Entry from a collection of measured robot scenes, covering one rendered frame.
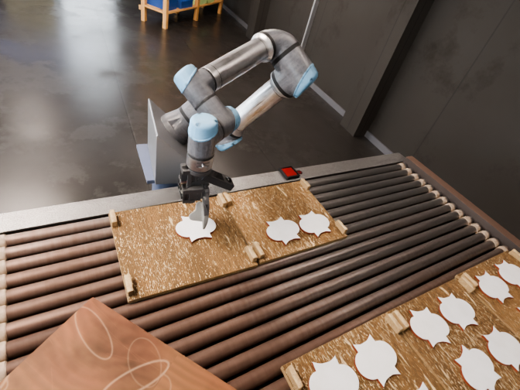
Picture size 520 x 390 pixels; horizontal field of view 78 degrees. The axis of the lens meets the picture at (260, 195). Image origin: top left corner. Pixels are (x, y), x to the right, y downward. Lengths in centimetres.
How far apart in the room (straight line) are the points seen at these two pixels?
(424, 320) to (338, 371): 38
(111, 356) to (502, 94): 340
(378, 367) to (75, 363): 76
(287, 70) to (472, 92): 270
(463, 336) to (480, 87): 270
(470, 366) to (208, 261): 86
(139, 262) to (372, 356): 74
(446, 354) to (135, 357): 91
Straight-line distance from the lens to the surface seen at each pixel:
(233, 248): 113
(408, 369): 114
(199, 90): 95
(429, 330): 124
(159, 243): 112
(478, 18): 380
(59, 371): 84
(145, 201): 128
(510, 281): 168
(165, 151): 132
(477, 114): 365
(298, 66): 118
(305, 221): 130
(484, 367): 130
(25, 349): 102
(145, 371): 81
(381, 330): 115
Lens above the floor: 180
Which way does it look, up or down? 40 degrees down
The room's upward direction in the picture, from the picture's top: 17 degrees clockwise
